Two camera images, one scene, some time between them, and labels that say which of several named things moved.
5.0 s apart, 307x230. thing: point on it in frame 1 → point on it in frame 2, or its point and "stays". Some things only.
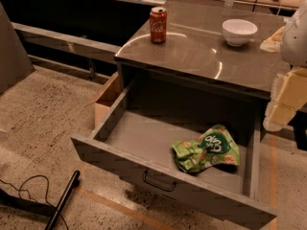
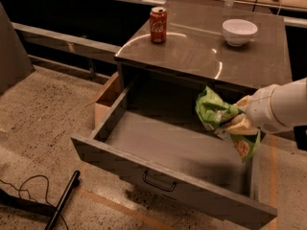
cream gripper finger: (273, 43) → (244, 102)
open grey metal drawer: (136, 135) stays
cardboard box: (105, 100) stays
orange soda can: (158, 24) stays
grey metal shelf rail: (68, 43) stays
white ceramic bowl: (237, 32) stays
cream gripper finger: (289, 93) → (242, 126)
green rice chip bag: (214, 147) → (215, 112)
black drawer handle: (144, 178) stays
